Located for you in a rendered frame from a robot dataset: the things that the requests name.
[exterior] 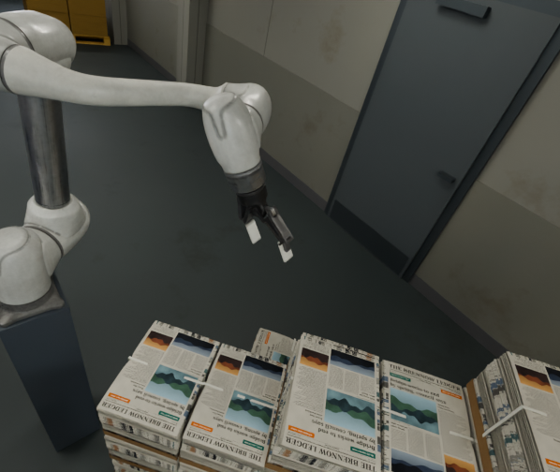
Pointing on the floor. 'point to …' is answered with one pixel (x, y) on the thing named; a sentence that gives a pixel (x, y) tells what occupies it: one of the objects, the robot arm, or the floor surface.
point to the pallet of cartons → (76, 17)
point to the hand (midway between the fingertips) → (271, 246)
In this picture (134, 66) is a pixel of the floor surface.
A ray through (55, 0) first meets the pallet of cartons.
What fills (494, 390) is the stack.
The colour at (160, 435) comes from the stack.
